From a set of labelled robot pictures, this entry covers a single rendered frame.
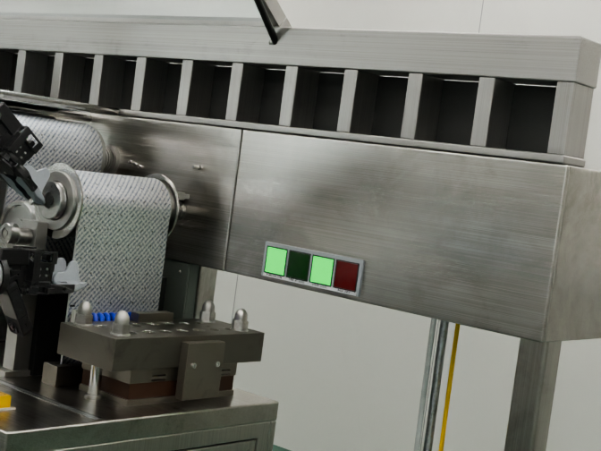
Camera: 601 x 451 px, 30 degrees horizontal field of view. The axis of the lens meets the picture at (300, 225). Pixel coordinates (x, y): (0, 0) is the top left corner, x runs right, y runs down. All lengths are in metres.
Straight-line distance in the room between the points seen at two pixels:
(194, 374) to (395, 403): 2.84
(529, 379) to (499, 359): 2.54
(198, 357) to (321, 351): 3.03
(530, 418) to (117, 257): 0.86
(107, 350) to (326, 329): 3.16
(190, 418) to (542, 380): 0.65
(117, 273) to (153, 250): 0.10
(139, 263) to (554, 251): 0.86
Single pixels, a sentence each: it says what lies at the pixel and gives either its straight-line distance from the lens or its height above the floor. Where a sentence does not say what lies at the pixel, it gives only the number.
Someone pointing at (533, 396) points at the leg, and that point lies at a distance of 2.12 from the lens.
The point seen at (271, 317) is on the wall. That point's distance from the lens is 5.37.
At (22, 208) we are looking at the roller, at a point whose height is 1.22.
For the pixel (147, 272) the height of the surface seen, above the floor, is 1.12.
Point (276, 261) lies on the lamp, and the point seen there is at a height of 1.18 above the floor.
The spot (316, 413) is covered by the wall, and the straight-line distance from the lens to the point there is 5.22.
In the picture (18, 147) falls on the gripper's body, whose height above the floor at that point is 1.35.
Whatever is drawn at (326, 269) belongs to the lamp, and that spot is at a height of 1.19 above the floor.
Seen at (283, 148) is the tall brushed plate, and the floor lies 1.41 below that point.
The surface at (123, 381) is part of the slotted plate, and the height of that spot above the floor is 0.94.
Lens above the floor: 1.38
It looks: 3 degrees down
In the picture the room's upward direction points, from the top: 8 degrees clockwise
